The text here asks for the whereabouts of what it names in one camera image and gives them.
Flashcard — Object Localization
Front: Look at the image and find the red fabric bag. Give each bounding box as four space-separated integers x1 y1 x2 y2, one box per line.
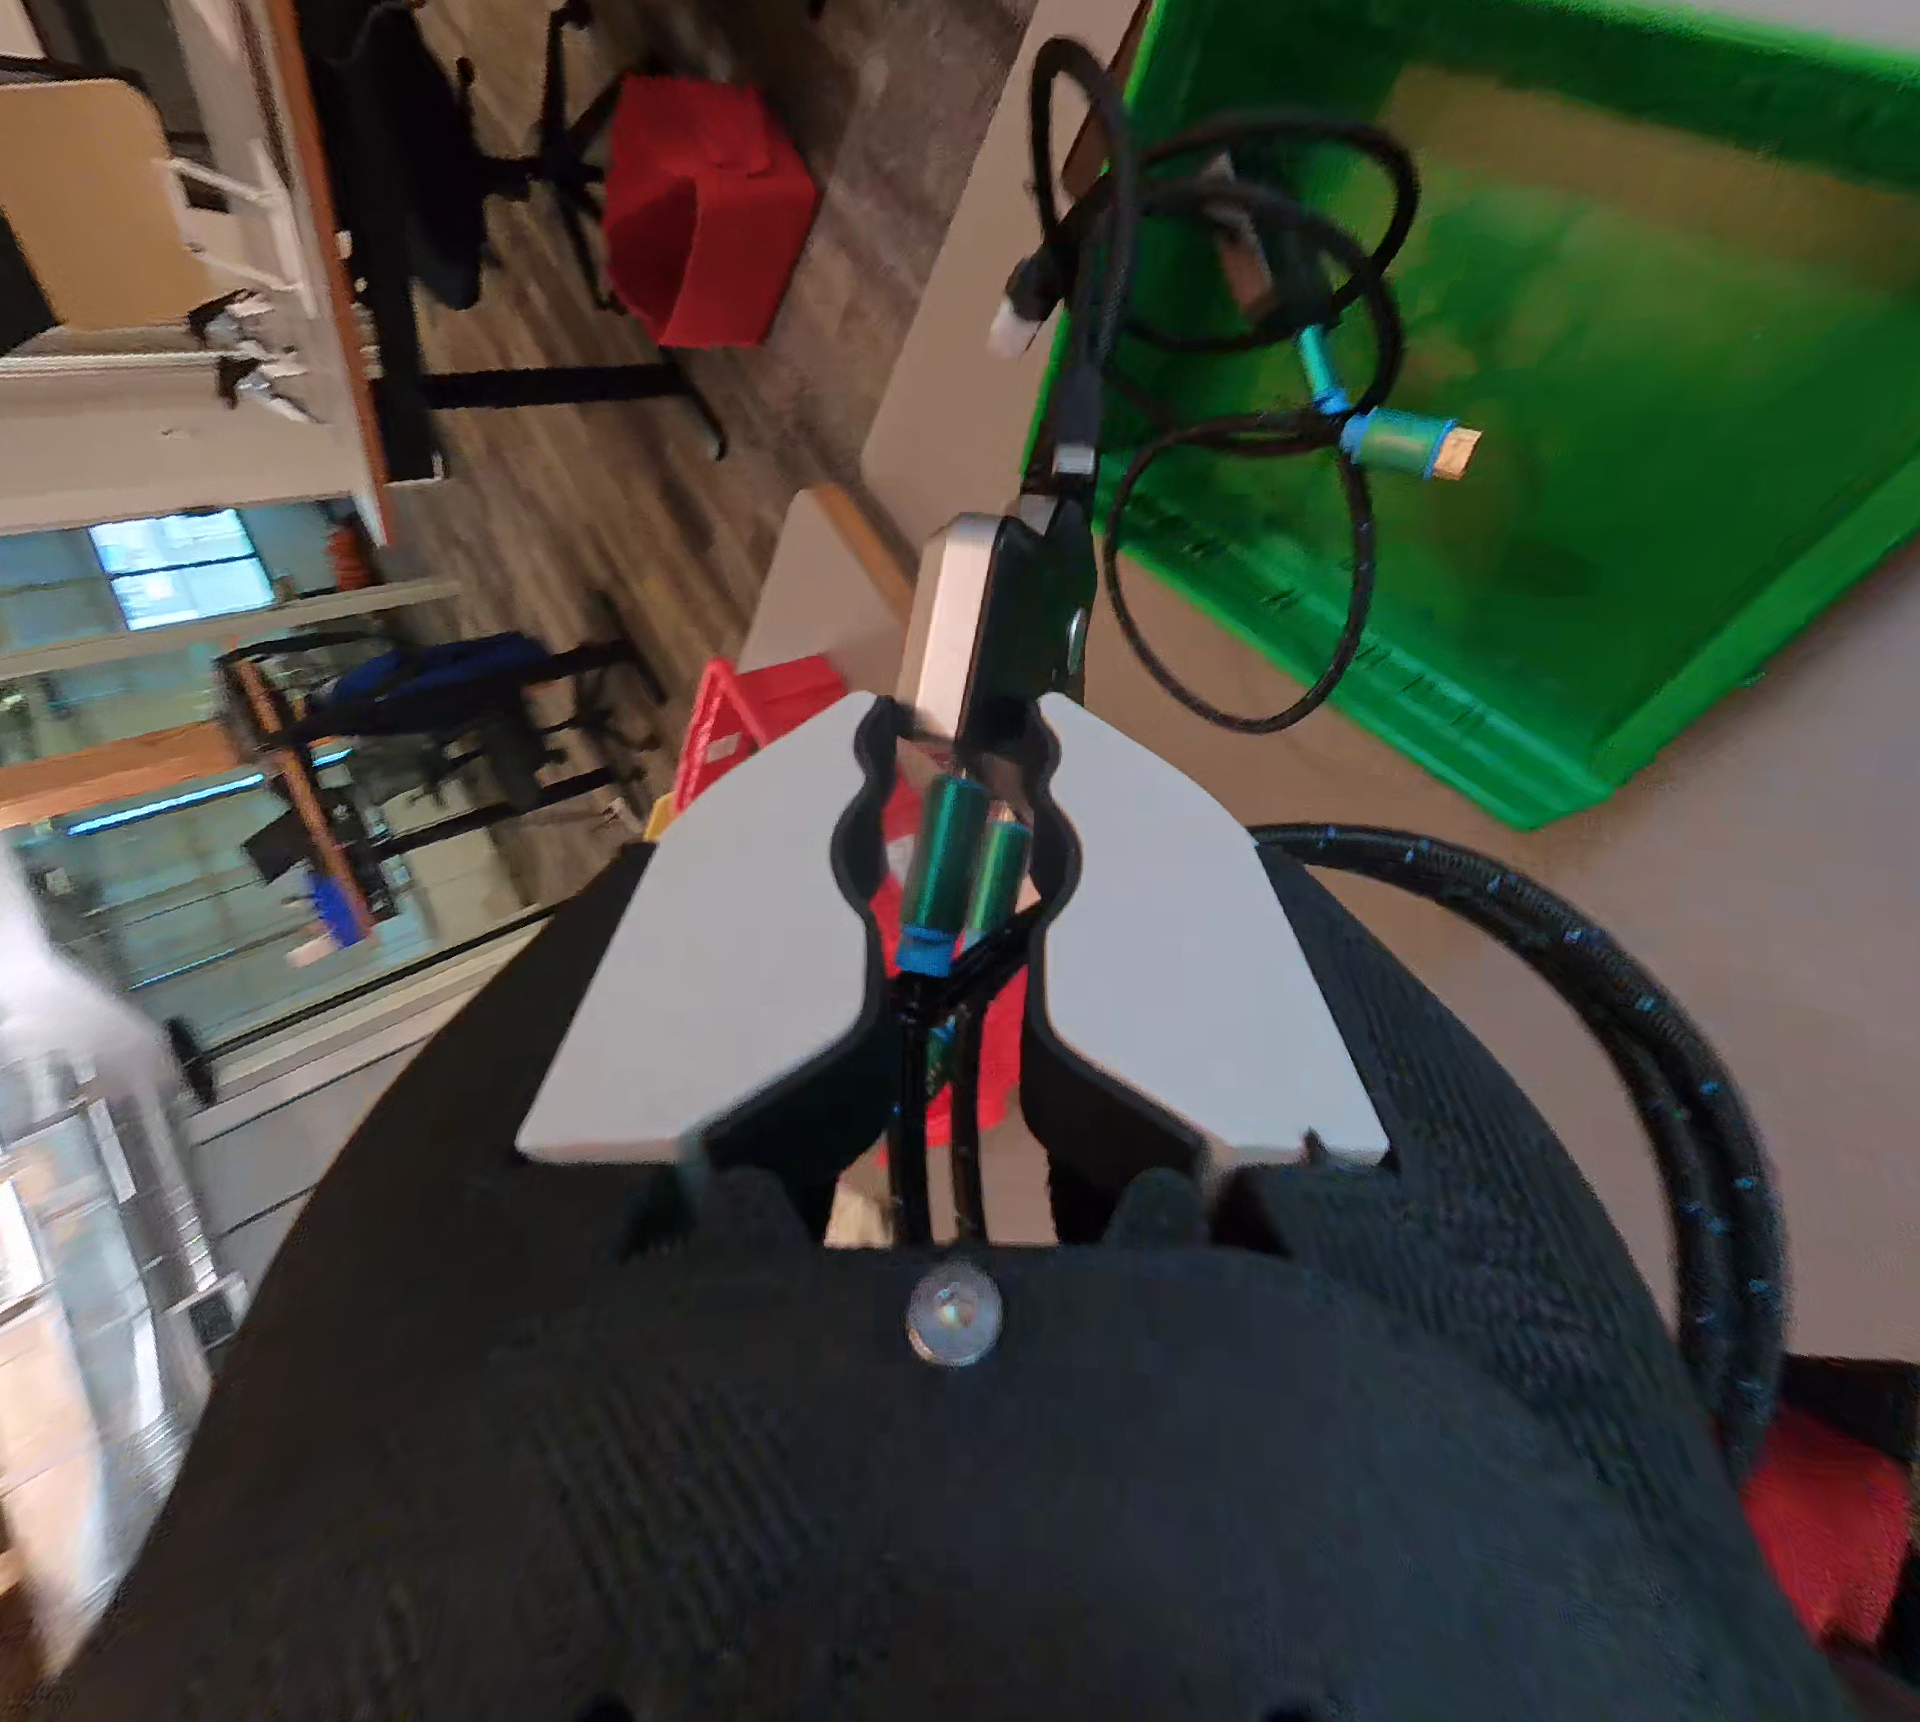
601 72 822 354

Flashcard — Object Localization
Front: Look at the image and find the black office chair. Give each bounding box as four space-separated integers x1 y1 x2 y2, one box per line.
270 0 641 322

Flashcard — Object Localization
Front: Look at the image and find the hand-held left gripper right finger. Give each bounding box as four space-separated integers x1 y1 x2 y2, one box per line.
1024 689 1392 1200

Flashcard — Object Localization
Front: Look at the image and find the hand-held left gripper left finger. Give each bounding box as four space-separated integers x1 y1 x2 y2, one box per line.
514 689 903 1200

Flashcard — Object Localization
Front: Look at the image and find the red and black fabric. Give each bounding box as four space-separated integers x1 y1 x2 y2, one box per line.
1740 1398 1920 1655

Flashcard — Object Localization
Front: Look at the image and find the chair with blue jacket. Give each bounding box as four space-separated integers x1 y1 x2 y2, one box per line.
216 626 671 840

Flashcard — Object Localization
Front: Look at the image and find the brown edged office desk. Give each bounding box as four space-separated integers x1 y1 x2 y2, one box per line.
0 0 738 545

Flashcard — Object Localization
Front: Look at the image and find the black braided hdmi cable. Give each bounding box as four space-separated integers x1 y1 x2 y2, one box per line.
945 814 1772 1453
1092 101 1491 738
884 774 1794 1475

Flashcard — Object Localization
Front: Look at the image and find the black usb hub adapter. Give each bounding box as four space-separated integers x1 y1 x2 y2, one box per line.
901 33 1150 772

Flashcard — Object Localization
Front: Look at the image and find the green plastic bin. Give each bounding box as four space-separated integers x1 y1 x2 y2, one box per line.
1024 0 1920 832

